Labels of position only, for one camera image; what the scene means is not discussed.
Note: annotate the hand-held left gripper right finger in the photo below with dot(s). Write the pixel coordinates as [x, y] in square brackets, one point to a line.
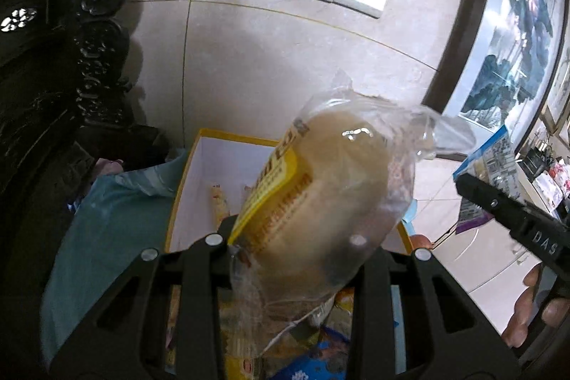
[378, 304]

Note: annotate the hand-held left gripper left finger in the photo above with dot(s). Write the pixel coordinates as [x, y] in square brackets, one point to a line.
[200, 295]

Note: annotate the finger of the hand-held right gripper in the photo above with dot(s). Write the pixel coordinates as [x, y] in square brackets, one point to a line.
[485, 195]

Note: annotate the blue white snack packet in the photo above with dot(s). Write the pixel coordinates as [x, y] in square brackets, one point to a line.
[494, 157]

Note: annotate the yellow cardboard box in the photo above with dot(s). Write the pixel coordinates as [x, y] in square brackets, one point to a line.
[200, 184]

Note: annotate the long clear bread packet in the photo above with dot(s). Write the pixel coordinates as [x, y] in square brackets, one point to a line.
[338, 193]

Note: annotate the person's right hand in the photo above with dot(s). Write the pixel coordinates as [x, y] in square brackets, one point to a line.
[519, 317]

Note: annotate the orange snack packet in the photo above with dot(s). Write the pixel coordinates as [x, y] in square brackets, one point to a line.
[345, 306]

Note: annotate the blue snowflake snack packet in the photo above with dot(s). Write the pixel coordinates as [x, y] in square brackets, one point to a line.
[311, 364]

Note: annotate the teal printed cloth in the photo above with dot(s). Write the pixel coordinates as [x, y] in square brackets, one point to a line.
[107, 237]

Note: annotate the blue cloth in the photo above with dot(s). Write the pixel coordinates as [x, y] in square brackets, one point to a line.
[73, 206]

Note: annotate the pink cloth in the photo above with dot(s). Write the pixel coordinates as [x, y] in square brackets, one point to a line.
[107, 167]

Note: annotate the large framed landscape painting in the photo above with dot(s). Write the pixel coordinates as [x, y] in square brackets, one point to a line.
[512, 28]

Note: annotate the dark carved wooden furniture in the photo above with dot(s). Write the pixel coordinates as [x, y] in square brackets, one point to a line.
[53, 73]

